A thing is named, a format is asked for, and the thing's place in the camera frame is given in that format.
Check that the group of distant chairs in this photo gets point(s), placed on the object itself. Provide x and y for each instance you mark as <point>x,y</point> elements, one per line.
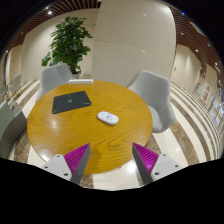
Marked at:
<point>15,83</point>

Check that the white plant pot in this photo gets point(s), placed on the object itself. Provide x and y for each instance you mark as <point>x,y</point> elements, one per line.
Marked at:
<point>76,73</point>

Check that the grey-green armchair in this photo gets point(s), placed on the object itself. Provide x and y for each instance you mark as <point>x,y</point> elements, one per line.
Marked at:
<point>10,128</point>

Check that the red white poster stand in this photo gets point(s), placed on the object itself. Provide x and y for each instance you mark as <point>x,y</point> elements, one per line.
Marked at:
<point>206,94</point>

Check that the white cartoon-print computer mouse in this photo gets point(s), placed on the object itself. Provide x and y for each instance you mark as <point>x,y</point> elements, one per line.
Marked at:
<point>108,118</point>

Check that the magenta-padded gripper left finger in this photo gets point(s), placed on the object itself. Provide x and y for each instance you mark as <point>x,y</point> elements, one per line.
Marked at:
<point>60,165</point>

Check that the large green leafy plant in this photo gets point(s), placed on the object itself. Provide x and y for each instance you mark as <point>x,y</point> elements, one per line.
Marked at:
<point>68,41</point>

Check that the black green-streaked mouse pad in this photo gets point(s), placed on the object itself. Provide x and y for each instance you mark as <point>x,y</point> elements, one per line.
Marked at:
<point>71,102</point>

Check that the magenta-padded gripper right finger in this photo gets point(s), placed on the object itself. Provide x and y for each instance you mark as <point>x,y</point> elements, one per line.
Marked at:
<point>163,165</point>

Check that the light grey shell chair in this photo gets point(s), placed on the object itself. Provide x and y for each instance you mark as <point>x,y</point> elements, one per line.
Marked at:
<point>51,78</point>
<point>153,91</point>

